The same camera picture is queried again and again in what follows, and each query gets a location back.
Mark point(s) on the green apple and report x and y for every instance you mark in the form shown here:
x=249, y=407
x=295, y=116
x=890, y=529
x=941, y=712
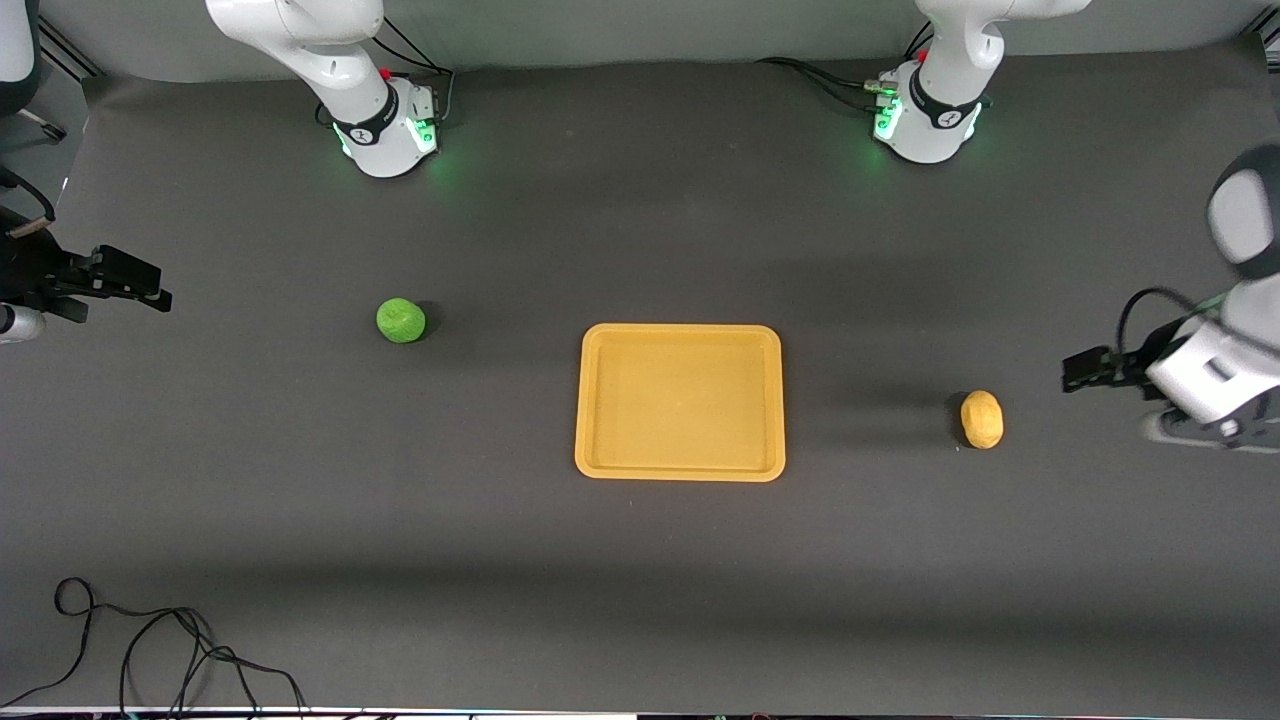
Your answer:
x=401, y=321

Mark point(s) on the yellow-brown potato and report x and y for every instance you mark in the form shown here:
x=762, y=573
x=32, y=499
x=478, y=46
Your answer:
x=982, y=420

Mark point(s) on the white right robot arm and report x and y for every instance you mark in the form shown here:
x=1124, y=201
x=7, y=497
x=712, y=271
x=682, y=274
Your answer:
x=330, y=60

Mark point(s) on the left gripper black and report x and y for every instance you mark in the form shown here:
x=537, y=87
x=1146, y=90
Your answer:
x=1131, y=364

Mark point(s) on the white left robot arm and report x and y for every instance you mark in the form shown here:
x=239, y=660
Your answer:
x=945, y=70

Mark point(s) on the black frame rail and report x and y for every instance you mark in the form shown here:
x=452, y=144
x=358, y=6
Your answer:
x=70, y=55

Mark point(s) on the yellow plastic tray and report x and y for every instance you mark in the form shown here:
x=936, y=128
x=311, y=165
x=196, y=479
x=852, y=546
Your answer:
x=680, y=405

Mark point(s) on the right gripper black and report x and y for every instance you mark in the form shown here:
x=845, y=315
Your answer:
x=30, y=272

